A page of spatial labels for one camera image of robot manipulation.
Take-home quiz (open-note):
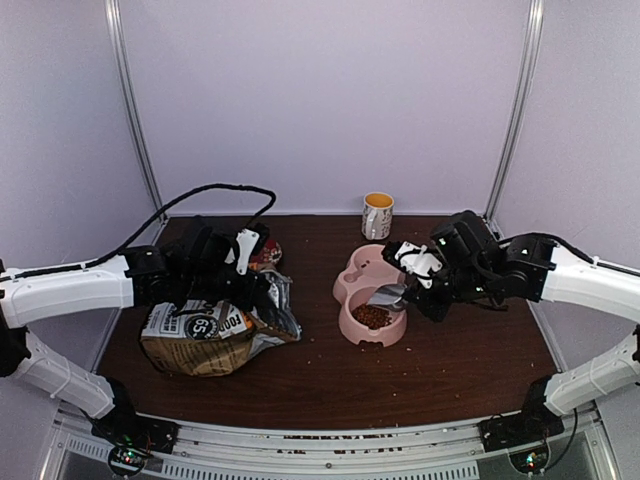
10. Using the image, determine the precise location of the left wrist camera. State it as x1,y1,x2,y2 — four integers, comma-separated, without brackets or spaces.
225,223,270,275

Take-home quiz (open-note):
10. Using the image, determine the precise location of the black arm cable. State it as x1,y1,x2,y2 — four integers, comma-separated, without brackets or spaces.
0,182,278,271
542,392,581,469

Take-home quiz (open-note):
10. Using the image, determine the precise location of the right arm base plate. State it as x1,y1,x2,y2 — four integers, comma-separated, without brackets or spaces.
478,412,565,452

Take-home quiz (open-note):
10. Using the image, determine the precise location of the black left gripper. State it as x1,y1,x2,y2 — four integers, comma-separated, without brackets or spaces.
183,266,271,313

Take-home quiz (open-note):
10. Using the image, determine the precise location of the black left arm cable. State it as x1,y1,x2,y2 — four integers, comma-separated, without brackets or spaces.
0,182,278,271

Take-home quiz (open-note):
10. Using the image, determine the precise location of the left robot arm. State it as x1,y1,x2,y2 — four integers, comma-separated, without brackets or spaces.
1,218,270,444

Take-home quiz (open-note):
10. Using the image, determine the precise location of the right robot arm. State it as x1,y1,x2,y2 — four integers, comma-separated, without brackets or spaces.
393,210,639,442

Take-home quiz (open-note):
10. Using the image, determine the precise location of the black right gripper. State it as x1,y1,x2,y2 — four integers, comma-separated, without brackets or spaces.
403,265,494,323

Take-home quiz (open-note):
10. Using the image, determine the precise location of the pink double pet bowl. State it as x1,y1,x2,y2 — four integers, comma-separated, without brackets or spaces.
333,244,407,347

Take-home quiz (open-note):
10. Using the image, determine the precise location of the aluminium wall post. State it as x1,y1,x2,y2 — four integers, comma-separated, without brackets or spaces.
104,0,162,209
484,0,545,223

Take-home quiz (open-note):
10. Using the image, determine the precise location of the metal food scoop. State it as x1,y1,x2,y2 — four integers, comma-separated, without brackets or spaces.
367,283,408,312

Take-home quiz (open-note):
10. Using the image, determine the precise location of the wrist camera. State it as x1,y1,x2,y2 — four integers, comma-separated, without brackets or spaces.
225,223,270,275
381,241,443,289

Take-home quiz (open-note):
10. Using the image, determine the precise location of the right aluminium wall post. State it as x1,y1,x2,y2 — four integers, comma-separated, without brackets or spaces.
484,0,545,223

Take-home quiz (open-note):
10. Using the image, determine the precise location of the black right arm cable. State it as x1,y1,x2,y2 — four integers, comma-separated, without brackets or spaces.
542,392,581,469

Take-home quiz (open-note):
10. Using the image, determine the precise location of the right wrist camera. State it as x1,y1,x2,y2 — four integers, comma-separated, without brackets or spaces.
381,241,443,289

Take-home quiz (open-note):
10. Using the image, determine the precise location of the left aluminium wall post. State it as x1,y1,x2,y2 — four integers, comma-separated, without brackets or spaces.
104,0,162,209

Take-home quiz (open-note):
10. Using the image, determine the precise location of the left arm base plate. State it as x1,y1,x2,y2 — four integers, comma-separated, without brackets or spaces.
89,416,179,455

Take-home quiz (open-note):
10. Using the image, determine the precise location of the small patterned cup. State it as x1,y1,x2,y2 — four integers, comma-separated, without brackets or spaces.
252,239,283,265

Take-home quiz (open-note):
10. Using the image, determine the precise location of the brown kibble pet food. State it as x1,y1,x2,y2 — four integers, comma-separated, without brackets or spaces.
351,304,392,330

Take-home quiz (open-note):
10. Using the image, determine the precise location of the floral mug yellow inside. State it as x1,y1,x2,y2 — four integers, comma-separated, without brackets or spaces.
361,192,394,241

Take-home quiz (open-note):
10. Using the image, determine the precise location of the brown pet food bag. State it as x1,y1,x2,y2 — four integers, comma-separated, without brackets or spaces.
139,268,302,377

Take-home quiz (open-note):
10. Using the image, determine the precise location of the aluminium front rail frame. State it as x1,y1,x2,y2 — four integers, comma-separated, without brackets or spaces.
47,392,614,480

